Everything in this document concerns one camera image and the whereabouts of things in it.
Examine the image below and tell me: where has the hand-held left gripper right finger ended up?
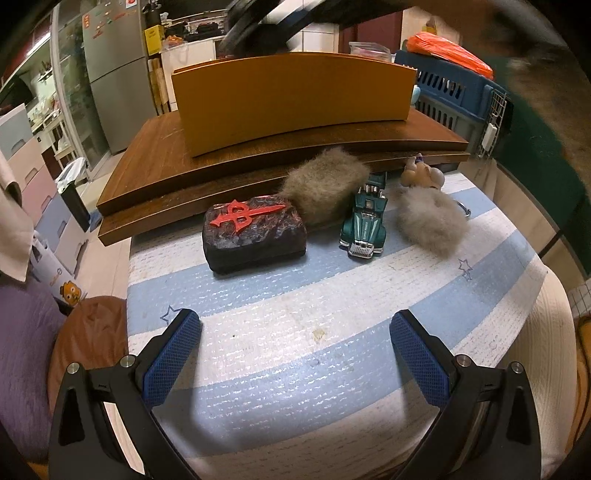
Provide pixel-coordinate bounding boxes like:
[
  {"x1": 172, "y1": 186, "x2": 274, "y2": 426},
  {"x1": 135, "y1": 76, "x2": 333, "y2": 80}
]
[{"x1": 389, "y1": 309, "x2": 542, "y2": 480}]

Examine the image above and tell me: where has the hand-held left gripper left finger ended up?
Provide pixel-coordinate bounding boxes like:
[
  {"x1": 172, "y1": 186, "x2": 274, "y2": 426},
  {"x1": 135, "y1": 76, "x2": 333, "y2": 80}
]
[{"x1": 47, "y1": 308, "x2": 202, "y2": 480}]

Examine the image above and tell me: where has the orange wooden organizer box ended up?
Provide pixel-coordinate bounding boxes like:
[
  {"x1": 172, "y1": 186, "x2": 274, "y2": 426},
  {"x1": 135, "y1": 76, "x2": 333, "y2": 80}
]
[{"x1": 172, "y1": 52, "x2": 417, "y2": 158}]

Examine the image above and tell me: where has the dark box with red emblem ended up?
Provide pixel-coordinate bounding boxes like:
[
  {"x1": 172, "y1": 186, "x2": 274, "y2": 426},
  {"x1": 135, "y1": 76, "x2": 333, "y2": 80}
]
[{"x1": 202, "y1": 195, "x2": 308, "y2": 274}]

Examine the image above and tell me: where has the blue white striped desktop mat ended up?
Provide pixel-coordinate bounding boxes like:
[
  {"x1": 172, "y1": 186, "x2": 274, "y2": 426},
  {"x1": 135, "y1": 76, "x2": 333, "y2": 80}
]
[{"x1": 127, "y1": 171, "x2": 578, "y2": 480}]

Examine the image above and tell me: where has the white low cabinet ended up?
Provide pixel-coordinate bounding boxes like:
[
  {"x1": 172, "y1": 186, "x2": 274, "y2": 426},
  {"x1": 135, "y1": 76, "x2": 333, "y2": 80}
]
[{"x1": 159, "y1": 37, "x2": 218, "y2": 112}]

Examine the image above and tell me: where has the brown round cushion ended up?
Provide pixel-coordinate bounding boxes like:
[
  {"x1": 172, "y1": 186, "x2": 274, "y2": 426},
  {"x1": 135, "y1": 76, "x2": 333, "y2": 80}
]
[{"x1": 47, "y1": 296, "x2": 129, "y2": 416}]

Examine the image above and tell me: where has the yellow box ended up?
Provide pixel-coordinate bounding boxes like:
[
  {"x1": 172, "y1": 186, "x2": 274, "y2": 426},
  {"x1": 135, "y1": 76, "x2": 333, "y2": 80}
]
[{"x1": 144, "y1": 25, "x2": 165, "y2": 57}]

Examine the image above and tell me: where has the clear plastic container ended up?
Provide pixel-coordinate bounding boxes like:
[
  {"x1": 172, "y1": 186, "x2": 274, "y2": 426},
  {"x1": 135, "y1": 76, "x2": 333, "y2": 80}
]
[{"x1": 348, "y1": 41, "x2": 398, "y2": 64}]

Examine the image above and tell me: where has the cream quilted cloth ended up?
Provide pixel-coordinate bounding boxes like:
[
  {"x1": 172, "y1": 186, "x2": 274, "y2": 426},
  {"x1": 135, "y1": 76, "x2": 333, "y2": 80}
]
[{"x1": 522, "y1": 272, "x2": 579, "y2": 472}]

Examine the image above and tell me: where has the thick brown wooden board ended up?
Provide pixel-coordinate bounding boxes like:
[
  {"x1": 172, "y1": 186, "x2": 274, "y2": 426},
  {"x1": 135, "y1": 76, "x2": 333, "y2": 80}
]
[{"x1": 98, "y1": 152, "x2": 472, "y2": 247}]

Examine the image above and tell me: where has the silver refrigerator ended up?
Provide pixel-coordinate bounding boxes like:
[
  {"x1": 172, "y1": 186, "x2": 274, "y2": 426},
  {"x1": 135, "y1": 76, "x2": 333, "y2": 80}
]
[{"x1": 82, "y1": 2, "x2": 158, "y2": 155}]

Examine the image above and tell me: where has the white box with fish print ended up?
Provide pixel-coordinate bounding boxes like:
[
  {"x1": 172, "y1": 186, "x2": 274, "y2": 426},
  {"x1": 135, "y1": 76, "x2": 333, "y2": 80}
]
[{"x1": 30, "y1": 231, "x2": 86, "y2": 308}]

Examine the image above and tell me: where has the green toy car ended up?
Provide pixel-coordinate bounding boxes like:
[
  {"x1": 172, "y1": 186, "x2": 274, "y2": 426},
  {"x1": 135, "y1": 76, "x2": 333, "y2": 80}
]
[{"x1": 340, "y1": 173, "x2": 389, "y2": 260}]

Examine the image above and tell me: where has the purple cushion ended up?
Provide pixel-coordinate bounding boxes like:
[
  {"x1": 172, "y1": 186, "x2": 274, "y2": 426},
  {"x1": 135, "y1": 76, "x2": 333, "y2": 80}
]
[{"x1": 0, "y1": 281, "x2": 68, "y2": 462}]

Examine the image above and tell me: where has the thin brown wooden board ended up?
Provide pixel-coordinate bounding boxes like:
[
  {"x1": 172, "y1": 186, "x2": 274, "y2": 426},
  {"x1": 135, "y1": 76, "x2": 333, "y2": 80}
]
[{"x1": 96, "y1": 110, "x2": 471, "y2": 217}]

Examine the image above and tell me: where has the brown furry pouch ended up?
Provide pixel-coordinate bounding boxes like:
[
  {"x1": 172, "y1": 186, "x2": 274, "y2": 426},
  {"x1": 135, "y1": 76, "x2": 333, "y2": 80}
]
[{"x1": 281, "y1": 147, "x2": 371, "y2": 227}]

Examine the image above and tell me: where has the black trash bin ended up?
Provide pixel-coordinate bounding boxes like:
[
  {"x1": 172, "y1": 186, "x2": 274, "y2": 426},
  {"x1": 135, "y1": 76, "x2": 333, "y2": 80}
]
[{"x1": 60, "y1": 182, "x2": 90, "y2": 234}]

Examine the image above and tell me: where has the small beige doll figure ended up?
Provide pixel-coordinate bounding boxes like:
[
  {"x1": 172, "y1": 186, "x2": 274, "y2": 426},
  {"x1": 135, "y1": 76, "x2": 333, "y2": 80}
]
[{"x1": 400, "y1": 154, "x2": 446, "y2": 190}]

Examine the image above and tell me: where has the glass door cabinet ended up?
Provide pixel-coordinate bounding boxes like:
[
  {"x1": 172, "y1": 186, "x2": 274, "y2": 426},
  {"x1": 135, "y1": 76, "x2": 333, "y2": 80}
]
[{"x1": 51, "y1": 4, "x2": 112, "y2": 181}]

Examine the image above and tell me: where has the orange plastic bag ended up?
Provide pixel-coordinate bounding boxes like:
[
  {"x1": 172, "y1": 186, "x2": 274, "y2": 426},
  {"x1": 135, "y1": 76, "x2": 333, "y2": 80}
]
[{"x1": 406, "y1": 32, "x2": 495, "y2": 81}]

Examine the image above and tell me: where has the beige hanging cloth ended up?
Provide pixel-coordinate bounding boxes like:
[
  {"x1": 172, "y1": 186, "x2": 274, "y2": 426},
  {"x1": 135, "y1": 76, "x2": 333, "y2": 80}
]
[{"x1": 0, "y1": 157, "x2": 35, "y2": 282}]

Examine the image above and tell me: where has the white plastic bag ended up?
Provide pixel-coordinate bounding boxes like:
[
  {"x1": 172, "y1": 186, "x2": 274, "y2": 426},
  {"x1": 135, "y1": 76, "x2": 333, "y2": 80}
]
[{"x1": 55, "y1": 157, "x2": 88, "y2": 190}]

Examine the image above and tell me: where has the blue plastic crate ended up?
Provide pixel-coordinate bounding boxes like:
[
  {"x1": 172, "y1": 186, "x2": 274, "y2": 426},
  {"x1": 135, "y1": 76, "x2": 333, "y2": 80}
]
[{"x1": 394, "y1": 50, "x2": 513, "y2": 160}]

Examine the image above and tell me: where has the pastel drawer cabinet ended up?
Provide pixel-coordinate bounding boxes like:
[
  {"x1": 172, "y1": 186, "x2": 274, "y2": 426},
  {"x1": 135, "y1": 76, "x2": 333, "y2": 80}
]
[{"x1": 0, "y1": 104, "x2": 90, "y2": 273}]

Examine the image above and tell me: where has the green chalkboard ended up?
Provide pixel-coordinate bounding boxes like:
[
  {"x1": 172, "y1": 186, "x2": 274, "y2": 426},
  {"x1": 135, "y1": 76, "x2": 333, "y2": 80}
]
[{"x1": 482, "y1": 55, "x2": 587, "y2": 278}]

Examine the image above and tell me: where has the grey furry pompom keychain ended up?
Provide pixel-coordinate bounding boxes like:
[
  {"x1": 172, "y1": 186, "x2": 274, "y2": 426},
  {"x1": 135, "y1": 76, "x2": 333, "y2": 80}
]
[{"x1": 396, "y1": 185, "x2": 472, "y2": 257}]

